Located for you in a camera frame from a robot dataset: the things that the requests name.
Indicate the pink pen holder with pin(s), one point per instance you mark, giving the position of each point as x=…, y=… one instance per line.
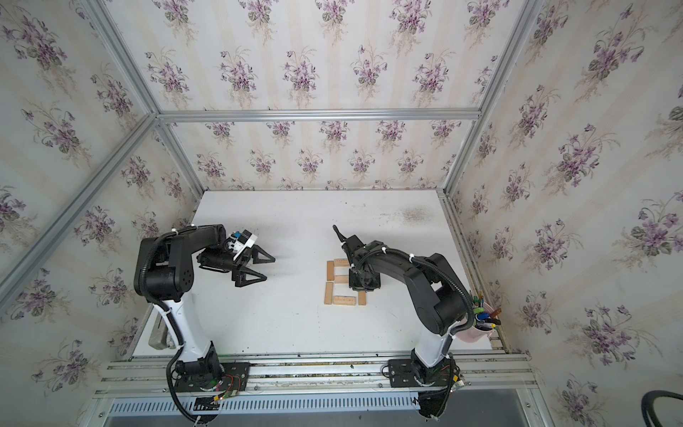
x=474, y=334

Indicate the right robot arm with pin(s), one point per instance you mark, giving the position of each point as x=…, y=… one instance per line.
x=441, y=302

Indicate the grey objects beside table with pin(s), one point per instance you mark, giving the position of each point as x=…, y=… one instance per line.
x=160, y=338

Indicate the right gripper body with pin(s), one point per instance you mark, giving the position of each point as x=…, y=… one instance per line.
x=358, y=282

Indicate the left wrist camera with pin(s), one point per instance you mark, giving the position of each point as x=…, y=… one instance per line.
x=237, y=242

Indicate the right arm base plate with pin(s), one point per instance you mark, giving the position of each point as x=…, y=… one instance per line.
x=408, y=373

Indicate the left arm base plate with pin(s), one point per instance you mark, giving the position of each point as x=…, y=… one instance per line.
x=232, y=380

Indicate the aluminium front rail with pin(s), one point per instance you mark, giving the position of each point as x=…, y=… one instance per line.
x=308, y=373

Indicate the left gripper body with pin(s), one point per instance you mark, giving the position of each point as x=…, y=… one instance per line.
x=240, y=261

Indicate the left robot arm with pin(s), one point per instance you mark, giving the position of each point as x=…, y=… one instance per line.
x=164, y=278

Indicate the aluminium cage frame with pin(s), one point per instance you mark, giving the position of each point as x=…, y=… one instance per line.
x=272, y=95

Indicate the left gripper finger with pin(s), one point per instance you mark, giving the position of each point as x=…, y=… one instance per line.
x=260, y=256
x=245, y=276

